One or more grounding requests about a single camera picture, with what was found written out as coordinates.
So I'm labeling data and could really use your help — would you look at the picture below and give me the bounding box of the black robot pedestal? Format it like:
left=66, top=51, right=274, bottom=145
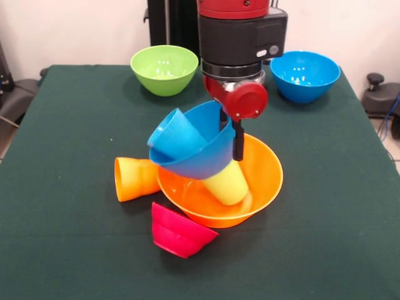
left=143, top=0, right=203, bottom=60

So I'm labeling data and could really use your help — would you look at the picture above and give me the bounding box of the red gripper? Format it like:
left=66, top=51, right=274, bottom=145
left=203, top=74, right=269, bottom=163

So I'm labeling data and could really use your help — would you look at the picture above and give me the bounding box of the green plastic cup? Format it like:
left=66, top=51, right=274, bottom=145
left=201, top=159, right=250, bottom=207

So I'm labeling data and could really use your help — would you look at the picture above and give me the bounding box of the blue floor cable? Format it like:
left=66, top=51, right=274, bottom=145
left=377, top=93, right=400, bottom=143

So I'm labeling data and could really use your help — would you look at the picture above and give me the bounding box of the dark green tablecloth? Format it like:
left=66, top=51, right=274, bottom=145
left=0, top=64, right=400, bottom=300

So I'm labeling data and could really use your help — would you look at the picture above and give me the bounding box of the dark grey stand foot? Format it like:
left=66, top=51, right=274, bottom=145
left=0, top=70, right=48, bottom=126
left=361, top=72, right=400, bottom=118

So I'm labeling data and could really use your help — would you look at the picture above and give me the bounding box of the blue plastic cup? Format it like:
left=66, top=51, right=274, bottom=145
left=146, top=107, right=209, bottom=158

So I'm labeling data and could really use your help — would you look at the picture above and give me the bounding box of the large yellow-orange bowl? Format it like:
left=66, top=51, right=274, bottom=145
left=157, top=132, right=284, bottom=229

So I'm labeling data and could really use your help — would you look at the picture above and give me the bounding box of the large green bowl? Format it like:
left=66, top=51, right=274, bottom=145
left=129, top=45, right=199, bottom=97

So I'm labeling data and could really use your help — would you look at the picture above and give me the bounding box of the small pink-red bowl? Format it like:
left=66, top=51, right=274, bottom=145
left=151, top=201, right=219, bottom=259

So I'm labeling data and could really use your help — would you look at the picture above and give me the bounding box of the blue plastic bowl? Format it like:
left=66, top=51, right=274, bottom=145
left=148, top=99, right=236, bottom=181
left=269, top=51, right=341, bottom=104

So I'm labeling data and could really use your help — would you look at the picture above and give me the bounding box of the orange plastic cup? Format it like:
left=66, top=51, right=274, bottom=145
left=113, top=157, right=162, bottom=203

